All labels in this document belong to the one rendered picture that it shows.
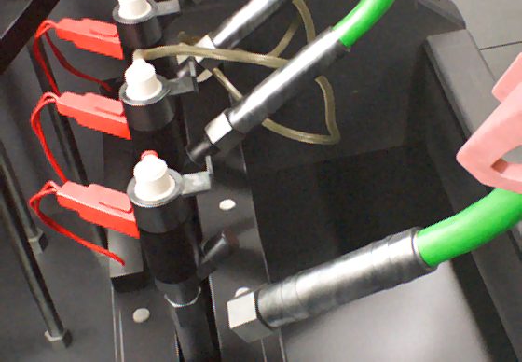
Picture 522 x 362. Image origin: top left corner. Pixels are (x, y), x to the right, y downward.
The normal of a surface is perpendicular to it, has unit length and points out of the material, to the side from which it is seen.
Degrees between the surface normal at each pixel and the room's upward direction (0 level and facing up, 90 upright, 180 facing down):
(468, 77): 0
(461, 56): 0
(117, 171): 0
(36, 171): 90
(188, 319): 90
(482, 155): 109
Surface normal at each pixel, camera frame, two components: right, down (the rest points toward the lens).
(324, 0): 0.15, 0.66
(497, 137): -0.63, 0.77
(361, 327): -0.11, -0.73
